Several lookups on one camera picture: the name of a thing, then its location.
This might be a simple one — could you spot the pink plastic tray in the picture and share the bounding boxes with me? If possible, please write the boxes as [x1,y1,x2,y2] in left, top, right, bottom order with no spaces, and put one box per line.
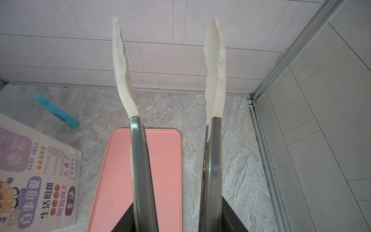
[87,128,182,232]

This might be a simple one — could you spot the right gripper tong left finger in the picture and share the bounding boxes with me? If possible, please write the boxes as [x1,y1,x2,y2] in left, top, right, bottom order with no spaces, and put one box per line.
[112,15,159,232]

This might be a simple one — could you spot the teal plastic bottle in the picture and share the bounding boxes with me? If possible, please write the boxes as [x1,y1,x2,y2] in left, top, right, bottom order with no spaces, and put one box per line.
[31,92,80,129]

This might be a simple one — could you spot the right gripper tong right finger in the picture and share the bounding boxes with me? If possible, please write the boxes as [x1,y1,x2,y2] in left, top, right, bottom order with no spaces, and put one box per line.
[199,20,226,232]

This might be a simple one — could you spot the white printed paper bag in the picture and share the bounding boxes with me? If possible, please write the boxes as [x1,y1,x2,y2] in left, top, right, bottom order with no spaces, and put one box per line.
[1,116,81,232]

